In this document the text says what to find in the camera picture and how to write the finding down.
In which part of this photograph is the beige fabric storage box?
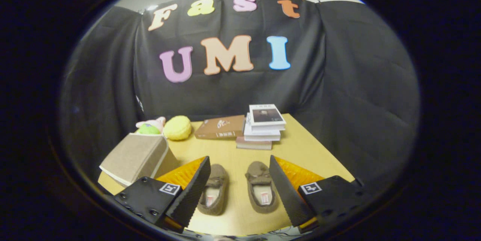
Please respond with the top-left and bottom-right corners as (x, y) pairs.
(99, 133), (180, 187)

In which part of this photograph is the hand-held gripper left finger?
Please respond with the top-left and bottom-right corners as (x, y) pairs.
(113, 156), (212, 234)

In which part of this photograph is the pale pink book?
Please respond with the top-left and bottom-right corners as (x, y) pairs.
(236, 136), (272, 150)

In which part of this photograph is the yellow round plush cushion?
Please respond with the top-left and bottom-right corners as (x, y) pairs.
(163, 115), (192, 141)

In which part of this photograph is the brown cover book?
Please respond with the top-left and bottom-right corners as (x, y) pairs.
(194, 115), (246, 140)

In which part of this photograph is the brown fuzzy slipper shoe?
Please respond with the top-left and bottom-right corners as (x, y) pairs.
(245, 161), (279, 214)
(197, 164), (229, 216)

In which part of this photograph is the black backdrop cloth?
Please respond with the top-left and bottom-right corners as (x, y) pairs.
(60, 0), (420, 196)

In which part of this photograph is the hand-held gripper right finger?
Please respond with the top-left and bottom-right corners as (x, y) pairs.
(269, 155), (372, 234)

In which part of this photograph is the pink and green plush toy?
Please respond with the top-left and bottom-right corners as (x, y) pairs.
(135, 117), (166, 135)

